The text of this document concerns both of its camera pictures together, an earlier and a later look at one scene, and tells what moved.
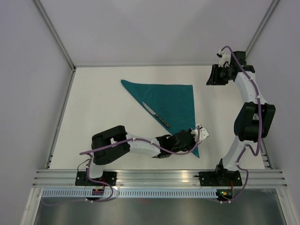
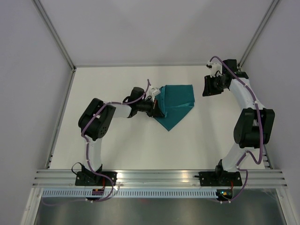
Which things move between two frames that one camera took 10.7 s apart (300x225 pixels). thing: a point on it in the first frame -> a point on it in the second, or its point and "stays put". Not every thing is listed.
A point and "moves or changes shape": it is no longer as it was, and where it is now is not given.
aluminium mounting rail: x=265 y=178 stays put
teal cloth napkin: x=173 y=103 moves or changes shape
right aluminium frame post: x=272 y=8 stays put
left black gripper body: x=190 y=145 -> x=149 y=107
